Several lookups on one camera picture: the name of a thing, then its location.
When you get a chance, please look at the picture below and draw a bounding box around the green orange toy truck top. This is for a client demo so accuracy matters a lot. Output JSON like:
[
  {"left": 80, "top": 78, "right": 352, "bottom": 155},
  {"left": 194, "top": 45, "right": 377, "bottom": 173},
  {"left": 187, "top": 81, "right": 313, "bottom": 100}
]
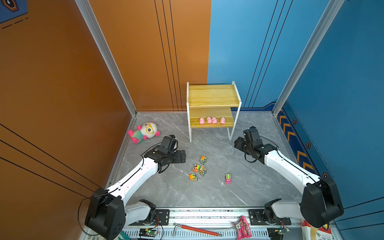
[{"left": 201, "top": 156, "right": 207, "bottom": 165}]

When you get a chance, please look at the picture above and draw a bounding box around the pink toy truck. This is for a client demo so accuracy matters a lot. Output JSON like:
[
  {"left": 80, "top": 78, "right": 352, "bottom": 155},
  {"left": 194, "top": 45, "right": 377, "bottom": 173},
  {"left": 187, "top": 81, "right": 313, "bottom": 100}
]
[{"left": 225, "top": 173, "right": 232, "bottom": 185}]

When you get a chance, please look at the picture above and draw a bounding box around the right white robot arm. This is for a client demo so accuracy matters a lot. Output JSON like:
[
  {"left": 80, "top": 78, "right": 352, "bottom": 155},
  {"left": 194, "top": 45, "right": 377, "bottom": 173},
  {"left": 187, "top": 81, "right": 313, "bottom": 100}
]
[{"left": 234, "top": 126, "right": 344, "bottom": 228}]

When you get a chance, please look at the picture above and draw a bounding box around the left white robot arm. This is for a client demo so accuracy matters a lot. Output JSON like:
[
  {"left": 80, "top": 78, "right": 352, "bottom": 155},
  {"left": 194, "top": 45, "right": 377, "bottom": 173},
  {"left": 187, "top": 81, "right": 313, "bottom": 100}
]
[{"left": 85, "top": 135, "right": 186, "bottom": 240}]

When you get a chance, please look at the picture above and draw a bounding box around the orange toy truck middle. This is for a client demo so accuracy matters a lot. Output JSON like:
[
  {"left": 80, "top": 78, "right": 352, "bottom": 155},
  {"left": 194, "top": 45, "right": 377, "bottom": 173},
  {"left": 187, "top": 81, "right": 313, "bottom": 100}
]
[{"left": 192, "top": 164, "right": 200, "bottom": 172}]

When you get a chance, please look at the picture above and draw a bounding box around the orange green toy truck bottom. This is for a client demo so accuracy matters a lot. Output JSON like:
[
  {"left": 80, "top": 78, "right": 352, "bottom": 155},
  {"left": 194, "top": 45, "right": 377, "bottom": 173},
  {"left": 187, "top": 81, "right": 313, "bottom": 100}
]
[{"left": 189, "top": 173, "right": 198, "bottom": 182}]

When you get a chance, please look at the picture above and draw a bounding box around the plush doll pink white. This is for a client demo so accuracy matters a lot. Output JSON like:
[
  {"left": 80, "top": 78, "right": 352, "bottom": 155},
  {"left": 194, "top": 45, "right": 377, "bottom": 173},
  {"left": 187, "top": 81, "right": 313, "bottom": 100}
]
[{"left": 128, "top": 122, "right": 161, "bottom": 144}]

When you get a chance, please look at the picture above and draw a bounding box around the green circuit board left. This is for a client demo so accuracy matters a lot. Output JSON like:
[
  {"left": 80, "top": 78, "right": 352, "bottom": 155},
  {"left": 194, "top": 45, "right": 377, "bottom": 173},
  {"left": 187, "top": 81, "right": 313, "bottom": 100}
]
[{"left": 138, "top": 229, "right": 159, "bottom": 239}]

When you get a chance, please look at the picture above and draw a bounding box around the pink snack packet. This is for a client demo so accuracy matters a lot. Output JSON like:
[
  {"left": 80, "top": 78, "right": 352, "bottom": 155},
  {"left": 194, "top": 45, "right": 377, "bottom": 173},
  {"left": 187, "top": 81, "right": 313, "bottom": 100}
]
[{"left": 232, "top": 216, "right": 252, "bottom": 240}]

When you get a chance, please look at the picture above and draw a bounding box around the circuit board right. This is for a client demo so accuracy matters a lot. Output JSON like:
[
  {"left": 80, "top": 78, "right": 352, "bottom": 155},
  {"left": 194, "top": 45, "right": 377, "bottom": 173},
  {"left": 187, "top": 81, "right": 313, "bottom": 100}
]
[{"left": 267, "top": 227, "right": 291, "bottom": 240}]

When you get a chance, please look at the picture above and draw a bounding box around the red white box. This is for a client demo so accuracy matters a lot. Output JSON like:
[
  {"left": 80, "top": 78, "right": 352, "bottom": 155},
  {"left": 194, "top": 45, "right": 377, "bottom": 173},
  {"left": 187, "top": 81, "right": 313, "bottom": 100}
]
[{"left": 301, "top": 220, "right": 334, "bottom": 240}]

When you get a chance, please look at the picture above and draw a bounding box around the white shelf frame with wood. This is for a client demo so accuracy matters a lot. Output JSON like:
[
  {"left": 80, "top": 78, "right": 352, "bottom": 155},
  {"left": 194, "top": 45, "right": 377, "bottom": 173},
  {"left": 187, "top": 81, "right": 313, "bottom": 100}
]
[{"left": 187, "top": 81, "right": 242, "bottom": 142}]

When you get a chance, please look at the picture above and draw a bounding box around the red handled tool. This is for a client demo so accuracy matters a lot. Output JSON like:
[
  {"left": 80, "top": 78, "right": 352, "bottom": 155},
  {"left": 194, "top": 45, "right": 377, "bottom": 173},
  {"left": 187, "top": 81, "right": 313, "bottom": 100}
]
[{"left": 172, "top": 225, "right": 223, "bottom": 237}]

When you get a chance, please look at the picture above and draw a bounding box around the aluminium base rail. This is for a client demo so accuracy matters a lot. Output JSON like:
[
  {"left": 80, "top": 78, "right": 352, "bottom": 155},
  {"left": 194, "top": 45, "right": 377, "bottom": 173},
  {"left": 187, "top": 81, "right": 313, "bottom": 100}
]
[{"left": 115, "top": 207, "right": 302, "bottom": 240}]

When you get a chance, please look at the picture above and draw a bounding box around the aluminium corner post right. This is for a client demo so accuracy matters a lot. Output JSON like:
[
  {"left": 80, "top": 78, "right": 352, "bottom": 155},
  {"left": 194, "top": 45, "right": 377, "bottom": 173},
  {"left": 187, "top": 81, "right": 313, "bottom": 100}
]
[{"left": 272, "top": 0, "right": 345, "bottom": 117}]

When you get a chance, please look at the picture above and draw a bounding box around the aluminium corner post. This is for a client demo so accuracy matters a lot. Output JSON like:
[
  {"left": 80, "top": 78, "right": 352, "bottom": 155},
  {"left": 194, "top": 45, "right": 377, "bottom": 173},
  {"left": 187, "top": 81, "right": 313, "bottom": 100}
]
[
  {"left": 272, "top": 0, "right": 345, "bottom": 117},
  {"left": 75, "top": 0, "right": 137, "bottom": 118}
]

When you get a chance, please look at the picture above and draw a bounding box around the aluminium corner post left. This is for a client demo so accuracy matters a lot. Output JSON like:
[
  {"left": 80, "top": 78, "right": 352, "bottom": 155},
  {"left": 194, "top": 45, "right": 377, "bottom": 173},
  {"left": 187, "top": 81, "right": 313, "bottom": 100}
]
[{"left": 75, "top": 0, "right": 137, "bottom": 118}]

